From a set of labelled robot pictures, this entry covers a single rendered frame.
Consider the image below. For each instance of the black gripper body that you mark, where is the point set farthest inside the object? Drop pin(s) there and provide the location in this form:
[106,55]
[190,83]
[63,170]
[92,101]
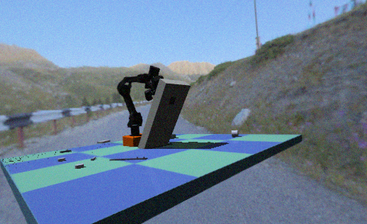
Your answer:
[149,93]

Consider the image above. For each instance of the small grey cylinder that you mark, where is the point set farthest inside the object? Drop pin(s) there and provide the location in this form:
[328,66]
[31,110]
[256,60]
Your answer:
[234,133]

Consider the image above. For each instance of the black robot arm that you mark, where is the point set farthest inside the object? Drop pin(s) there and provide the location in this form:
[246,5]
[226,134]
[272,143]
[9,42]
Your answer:
[135,118]

